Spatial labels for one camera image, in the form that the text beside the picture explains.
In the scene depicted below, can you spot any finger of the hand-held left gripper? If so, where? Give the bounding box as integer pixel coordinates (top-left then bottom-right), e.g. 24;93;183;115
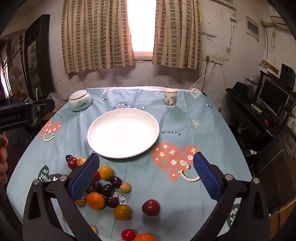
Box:
32;99;55;116

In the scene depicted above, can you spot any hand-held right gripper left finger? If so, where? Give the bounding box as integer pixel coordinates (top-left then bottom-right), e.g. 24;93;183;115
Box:
22;152;100;241

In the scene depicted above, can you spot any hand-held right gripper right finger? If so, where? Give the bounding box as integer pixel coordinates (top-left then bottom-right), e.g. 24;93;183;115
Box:
193;151;271;241

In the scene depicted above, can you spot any orange mandarin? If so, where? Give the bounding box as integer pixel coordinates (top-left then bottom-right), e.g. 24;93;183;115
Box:
133;233;157;241
86;192;106;210

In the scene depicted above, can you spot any dark purple plum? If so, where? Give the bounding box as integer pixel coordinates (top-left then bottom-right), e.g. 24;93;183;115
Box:
110;176;123;189

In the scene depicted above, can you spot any white round plate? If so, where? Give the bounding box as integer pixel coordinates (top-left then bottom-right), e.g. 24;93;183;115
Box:
87;108;160;159

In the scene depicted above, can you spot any small red cherry fruit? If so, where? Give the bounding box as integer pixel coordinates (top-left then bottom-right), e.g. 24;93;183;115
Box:
121;229;137;241

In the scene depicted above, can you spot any person's left hand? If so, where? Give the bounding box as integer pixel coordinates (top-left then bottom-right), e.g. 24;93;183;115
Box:
0;134;9;184

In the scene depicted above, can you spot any clear plastic bag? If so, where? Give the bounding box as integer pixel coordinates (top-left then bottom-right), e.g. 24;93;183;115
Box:
48;93;64;109

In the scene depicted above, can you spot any white lidded ceramic jar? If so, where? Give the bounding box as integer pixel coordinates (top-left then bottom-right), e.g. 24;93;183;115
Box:
69;90;92;112

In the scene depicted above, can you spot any standing fan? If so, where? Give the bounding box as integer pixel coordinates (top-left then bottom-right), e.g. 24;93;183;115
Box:
8;66;27;93

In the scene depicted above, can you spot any dark framed picture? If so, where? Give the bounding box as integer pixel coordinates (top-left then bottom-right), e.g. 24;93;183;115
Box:
24;14;51;98

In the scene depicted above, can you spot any light blue printed tablecloth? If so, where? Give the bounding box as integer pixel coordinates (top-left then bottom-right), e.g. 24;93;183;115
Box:
6;86;252;241

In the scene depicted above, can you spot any black computer desk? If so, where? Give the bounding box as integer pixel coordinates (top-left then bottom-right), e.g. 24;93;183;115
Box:
228;88;296;149

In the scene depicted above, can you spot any printed paper cup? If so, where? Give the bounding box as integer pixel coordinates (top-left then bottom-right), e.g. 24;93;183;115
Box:
164;88;178;108

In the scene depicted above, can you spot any black hat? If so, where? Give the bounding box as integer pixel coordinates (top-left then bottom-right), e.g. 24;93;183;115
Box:
225;82;250;96

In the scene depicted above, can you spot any computer monitor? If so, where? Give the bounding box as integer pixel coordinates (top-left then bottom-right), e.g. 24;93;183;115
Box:
256;77;292;116

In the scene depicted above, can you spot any long tan box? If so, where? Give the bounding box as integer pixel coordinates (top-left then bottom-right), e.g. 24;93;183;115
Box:
258;60;279;75

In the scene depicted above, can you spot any bright window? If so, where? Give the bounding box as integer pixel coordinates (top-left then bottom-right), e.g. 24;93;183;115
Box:
127;0;158;61

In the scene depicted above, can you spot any black speaker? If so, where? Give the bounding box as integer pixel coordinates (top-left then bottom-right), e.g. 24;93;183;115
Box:
280;63;296;81

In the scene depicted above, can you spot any white power cable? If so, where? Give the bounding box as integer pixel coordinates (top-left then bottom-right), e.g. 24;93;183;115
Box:
188;61;216;91

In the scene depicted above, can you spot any white wall socket strip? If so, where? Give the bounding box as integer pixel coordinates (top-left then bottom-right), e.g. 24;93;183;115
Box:
205;55;224;65

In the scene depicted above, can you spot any white wall panel box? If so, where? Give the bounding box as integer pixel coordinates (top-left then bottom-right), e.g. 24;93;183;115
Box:
245;16;260;42

